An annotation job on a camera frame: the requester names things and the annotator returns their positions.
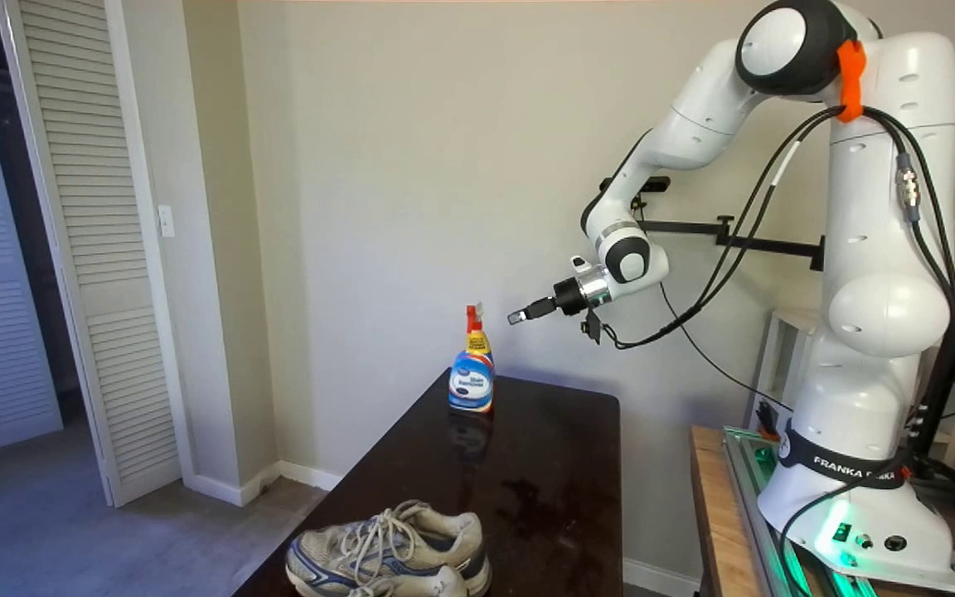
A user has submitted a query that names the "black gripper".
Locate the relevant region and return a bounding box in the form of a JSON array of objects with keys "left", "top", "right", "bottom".
[{"left": 503, "top": 276, "right": 593, "bottom": 327}]

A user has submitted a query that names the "blue spray bottle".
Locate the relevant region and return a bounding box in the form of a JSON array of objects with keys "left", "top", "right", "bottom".
[{"left": 446, "top": 300, "right": 502, "bottom": 418}]

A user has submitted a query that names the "white grey running sneaker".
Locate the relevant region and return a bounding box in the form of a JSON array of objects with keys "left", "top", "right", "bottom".
[
  {"left": 384, "top": 496, "right": 495, "bottom": 597},
  {"left": 282, "top": 515, "right": 472, "bottom": 597}
]

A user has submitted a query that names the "white boxy appliance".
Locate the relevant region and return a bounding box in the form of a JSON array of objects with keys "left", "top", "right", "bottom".
[{"left": 745, "top": 307, "right": 837, "bottom": 418}]

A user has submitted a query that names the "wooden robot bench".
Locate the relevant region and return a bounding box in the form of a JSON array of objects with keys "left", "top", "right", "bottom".
[{"left": 688, "top": 424, "right": 772, "bottom": 597}]

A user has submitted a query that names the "white louvered closet door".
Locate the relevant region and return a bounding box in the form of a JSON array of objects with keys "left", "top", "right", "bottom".
[{"left": 0, "top": 0, "right": 186, "bottom": 510}]

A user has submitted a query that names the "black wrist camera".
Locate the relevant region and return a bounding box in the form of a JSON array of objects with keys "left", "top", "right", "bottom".
[{"left": 578, "top": 307, "right": 610, "bottom": 348}]

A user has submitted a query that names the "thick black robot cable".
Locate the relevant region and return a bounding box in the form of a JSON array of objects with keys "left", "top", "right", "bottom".
[{"left": 589, "top": 103, "right": 955, "bottom": 353}]

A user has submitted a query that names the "black mounted stereo camera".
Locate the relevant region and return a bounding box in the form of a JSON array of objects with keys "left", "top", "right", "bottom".
[{"left": 600, "top": 172, "right": 674, "bottom": 197}]

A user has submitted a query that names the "thin black camera cable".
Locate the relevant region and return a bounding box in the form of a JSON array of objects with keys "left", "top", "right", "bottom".
[{"left": 657, "top": 278, "right": 772, "bottom": 406}]

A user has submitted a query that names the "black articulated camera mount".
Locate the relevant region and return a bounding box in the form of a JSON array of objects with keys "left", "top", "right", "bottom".
[{"left": 638, "top": 213, "right": 829, "bottom": 276}]

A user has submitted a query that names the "aluminium rail with green light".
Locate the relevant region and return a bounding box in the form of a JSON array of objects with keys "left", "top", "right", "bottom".
[{"left": 723, "top": 424, "right": 889, "bottom": 597}]

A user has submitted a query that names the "orange cable clip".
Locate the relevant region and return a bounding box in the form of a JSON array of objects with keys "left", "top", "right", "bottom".
[{"left": 837, "top": 38, "right": 868, "bottom": 124}]

